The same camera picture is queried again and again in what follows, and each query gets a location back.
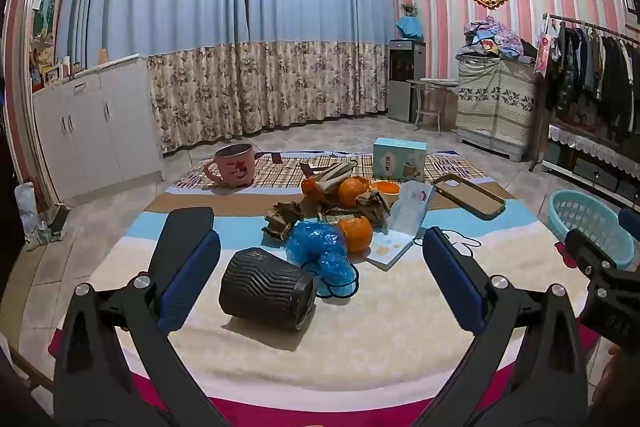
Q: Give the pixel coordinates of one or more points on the pink enamel mug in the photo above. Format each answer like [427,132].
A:
[232,166]

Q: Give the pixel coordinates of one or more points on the pastel greeting card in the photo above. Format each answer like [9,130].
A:
[402,226]

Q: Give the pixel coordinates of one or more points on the light blue cardboard box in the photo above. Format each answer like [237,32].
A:
[399,160]

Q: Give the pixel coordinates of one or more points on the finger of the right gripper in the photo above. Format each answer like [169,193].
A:
[629,220]

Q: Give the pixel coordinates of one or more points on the small cream bowl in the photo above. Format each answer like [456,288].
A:
[389,190]

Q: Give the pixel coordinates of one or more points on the brown paper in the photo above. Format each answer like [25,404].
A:
[373,206]
[281,220]

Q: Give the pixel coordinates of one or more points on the green wall poster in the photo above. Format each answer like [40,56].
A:
[43,20]

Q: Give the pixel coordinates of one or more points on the small metal stool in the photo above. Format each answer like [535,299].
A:
[431,99]

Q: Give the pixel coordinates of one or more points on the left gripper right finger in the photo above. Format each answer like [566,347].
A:
[525,365]

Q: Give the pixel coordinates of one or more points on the person right hand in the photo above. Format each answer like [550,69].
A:
[616,399]

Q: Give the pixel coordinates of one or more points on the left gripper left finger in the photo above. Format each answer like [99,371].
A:
[93,385]

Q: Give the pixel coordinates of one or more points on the pile of clothes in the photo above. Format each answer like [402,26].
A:
[490,38]

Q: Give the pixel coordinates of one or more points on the blue potted plant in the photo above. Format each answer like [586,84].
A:
[408,25]

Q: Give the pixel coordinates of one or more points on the clothes rack with garments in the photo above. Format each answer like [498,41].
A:
[589,76]

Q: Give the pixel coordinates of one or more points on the water dispenser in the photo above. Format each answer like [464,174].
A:
[406,66]

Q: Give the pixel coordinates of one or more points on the blue plastic bag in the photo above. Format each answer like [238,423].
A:
[320,250]

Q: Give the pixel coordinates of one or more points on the cloth covered cabinet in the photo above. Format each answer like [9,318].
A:
[496,105]

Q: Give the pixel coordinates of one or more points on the low shelf with lace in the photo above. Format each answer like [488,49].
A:
[591,162]

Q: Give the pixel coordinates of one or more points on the black ribbed cylinder speaker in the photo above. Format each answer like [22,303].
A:
[261,287]

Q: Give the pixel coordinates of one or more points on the white cabinet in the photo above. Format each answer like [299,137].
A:
[96,129]

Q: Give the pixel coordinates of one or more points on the blue floral curtain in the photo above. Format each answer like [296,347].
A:
[224,68]

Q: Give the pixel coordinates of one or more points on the light blue plastic basket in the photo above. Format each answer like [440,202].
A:
[569,210]

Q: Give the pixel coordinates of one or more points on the orange peel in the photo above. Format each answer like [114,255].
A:
[357,233]
[344,194]

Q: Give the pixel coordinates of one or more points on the brown phone case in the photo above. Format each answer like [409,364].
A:
[470,196]

